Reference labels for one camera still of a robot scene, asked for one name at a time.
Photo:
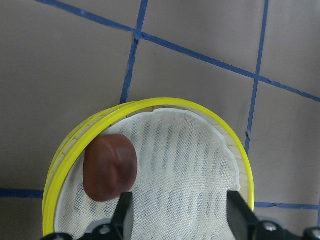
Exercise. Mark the yellow steamer bottom layer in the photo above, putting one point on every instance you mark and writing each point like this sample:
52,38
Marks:
76,142

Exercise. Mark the yellow steamer top layer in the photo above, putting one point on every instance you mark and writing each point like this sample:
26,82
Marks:
74,210

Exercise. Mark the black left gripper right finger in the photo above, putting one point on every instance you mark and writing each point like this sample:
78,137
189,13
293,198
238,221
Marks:
241,220

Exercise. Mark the brown bun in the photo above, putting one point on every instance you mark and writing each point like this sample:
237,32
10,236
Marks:
110,167

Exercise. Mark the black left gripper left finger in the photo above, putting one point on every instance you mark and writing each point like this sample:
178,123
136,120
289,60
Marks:
122,220

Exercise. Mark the white steamer cloth liner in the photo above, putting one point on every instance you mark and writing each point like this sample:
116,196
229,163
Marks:
184,172

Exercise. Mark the yellow steamer layer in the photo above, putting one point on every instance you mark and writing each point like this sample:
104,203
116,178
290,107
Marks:
76,142
74,210

